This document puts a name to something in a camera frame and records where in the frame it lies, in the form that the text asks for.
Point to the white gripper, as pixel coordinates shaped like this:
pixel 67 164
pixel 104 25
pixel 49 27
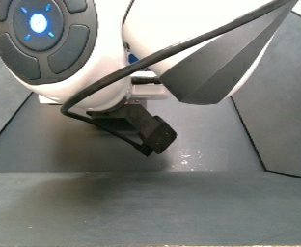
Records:
pixel 147 88

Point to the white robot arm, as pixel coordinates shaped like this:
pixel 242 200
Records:
pixel 200 44

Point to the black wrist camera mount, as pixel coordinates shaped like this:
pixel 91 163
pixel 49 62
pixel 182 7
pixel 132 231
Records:
pixel 132 123

